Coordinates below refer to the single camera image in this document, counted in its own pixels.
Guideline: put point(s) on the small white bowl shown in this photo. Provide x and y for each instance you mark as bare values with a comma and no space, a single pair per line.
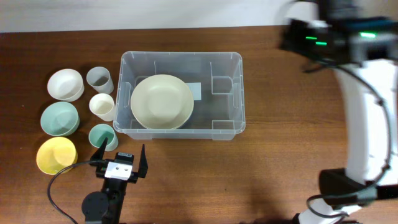
66,85

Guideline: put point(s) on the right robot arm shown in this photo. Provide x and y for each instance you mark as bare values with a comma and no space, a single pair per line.
362,51

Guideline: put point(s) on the translucent grey cup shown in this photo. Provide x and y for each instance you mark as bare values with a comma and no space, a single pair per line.
100,79

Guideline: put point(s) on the small yellow bowl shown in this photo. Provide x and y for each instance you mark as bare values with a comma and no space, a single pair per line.
56,154

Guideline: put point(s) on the white label in bin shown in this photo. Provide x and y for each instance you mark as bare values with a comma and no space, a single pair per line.
195,89

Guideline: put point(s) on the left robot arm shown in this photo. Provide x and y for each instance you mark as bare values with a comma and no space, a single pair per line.
105,206

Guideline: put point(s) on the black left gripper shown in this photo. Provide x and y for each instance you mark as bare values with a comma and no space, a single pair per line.
142,168

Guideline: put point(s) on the small mint green bowl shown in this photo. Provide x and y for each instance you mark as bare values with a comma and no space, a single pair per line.
60,119

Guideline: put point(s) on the cream white cup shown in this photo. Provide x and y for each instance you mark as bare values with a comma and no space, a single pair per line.
103,106

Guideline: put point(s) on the mint green cup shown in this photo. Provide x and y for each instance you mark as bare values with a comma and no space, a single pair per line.
99,133

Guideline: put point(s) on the clear plastic storage bin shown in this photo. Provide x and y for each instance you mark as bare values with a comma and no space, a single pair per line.
220,115

